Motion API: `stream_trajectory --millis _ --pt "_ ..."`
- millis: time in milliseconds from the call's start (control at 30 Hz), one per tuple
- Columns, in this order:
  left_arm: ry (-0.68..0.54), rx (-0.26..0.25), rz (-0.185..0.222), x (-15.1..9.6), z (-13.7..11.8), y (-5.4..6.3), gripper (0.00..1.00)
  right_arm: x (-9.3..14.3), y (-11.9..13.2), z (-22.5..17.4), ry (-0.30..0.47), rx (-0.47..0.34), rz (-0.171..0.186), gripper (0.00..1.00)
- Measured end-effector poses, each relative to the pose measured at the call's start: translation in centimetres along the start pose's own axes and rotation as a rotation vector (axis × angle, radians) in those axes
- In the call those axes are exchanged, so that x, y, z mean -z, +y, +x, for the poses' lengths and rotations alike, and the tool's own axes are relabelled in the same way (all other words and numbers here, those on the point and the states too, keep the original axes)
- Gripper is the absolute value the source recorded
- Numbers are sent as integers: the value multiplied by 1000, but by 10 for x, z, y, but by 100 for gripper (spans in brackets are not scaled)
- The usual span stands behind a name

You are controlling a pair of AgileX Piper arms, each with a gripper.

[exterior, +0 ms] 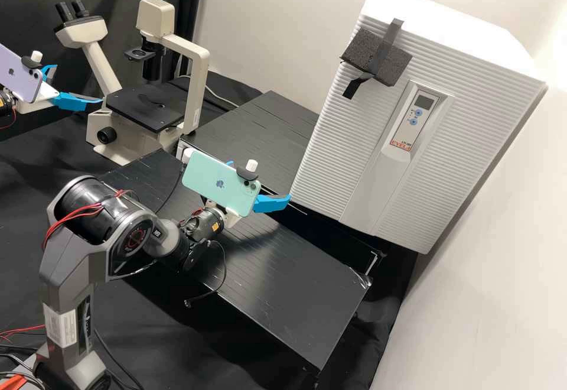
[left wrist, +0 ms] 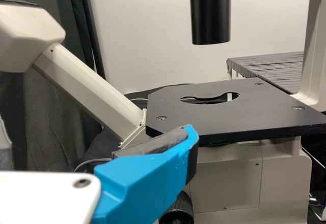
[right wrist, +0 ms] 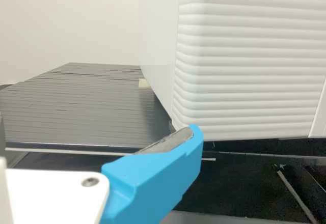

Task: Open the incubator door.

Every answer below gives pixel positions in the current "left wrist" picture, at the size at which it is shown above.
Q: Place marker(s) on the black platform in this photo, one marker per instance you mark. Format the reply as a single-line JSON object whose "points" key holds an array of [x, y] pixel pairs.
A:
{"points": [[275, 68]]}

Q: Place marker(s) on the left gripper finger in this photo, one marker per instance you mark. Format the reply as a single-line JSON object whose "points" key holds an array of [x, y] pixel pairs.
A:
{"points": [[142, 183]]}

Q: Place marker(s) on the cream microscope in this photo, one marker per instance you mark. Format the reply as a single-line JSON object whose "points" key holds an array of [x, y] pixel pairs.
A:
{"points": [[229, 117]]}

